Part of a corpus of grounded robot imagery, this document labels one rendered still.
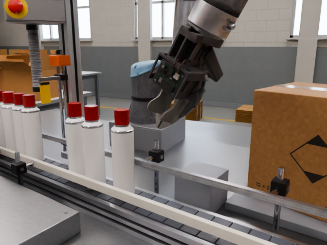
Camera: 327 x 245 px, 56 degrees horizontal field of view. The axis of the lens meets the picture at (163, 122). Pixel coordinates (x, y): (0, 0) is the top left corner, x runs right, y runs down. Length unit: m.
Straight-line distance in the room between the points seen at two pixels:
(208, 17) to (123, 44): 6.76
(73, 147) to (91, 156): 0.06
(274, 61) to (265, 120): 5.36
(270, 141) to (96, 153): 0.41
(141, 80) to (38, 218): 0.65
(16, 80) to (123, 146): 2.21
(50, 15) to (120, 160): 0.50
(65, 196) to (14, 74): 2.10
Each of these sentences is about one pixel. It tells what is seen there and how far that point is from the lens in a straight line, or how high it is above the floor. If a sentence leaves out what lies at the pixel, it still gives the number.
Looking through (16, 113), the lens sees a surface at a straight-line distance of 1.00.
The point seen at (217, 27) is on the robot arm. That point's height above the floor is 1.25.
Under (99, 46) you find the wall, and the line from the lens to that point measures 7.64.
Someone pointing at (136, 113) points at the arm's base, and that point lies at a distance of 1.19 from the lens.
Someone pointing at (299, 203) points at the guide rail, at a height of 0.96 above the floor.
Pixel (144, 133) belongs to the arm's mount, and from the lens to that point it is 1.16.
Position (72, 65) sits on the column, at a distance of 1.00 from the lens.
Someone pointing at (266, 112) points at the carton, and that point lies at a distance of 0.76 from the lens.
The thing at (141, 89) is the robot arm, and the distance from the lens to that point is 1.17.
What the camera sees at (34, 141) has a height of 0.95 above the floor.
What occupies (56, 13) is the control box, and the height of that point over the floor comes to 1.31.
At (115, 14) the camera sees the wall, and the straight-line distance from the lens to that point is 7.41.
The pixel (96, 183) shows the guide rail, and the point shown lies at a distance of 0.74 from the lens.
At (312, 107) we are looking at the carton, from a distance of 0.72.
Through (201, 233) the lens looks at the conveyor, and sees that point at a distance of 0.62.
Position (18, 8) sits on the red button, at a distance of 0.97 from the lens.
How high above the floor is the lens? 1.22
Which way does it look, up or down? 14 degrees down
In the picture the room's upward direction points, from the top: straight up
